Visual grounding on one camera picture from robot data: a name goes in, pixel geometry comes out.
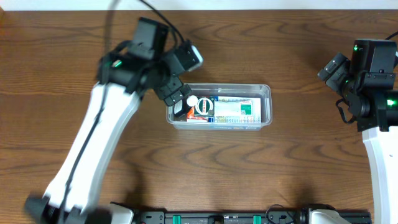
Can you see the white green toothpaste box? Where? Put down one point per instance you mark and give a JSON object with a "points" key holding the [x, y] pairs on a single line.
{"points": [[238, 107]]}

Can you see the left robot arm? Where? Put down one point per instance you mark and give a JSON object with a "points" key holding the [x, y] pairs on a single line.
{"points": [[153, 60]]}

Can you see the dark brown medicine bottle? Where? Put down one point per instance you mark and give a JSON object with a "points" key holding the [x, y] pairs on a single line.
{"points": [[184, 106]]}

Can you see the dark green round-label box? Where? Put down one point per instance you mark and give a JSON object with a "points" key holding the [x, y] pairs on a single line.
{"points": [[204, 107]]}

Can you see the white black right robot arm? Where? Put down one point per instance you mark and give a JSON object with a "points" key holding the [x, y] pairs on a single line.
{"points": [[378, 56]]}

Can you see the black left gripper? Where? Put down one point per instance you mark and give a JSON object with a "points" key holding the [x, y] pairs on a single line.
{"points": [[171, 90]]}

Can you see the blue white medicine box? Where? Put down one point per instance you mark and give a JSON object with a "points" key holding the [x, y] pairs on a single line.
{"points": [[235, 119]]}

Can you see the clear plastic container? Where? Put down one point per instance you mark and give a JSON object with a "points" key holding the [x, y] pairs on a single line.
{"points": [[236, 90]]}

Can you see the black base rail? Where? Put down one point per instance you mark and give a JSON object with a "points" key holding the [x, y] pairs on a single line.
{"points": [[215, 218]]}

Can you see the red white medicine box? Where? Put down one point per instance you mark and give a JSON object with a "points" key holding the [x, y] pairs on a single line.
{"points": [[192, 118]]}

